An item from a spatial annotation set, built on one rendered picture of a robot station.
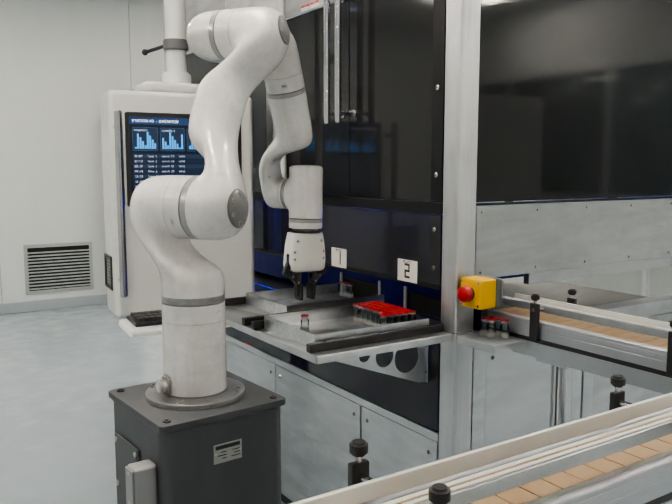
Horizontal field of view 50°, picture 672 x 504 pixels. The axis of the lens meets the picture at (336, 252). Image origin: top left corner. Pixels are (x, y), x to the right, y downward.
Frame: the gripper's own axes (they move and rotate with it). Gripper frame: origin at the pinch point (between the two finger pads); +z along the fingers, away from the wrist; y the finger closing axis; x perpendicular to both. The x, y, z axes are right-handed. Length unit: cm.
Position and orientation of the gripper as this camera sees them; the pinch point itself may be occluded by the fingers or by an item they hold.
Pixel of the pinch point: (304, 291)
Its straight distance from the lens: 180.6
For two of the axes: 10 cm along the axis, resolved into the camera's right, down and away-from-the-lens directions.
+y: -8.4, 0.5, -5.4
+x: 5.4, 1.0, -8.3
